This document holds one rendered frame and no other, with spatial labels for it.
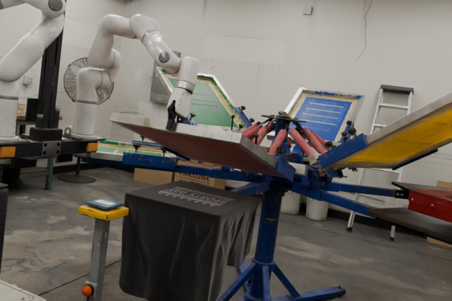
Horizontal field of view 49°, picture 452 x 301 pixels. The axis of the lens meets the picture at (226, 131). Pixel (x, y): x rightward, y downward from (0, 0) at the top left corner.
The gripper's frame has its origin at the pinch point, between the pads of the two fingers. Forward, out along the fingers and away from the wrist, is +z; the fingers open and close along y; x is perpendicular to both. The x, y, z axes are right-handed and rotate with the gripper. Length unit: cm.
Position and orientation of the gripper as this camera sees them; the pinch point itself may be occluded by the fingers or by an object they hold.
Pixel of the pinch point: (173, 127)
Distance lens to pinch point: 192.6
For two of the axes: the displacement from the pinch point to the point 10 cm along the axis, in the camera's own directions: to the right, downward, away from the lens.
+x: 9.0, 1.5, -4.0
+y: -3.6, -2.5, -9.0
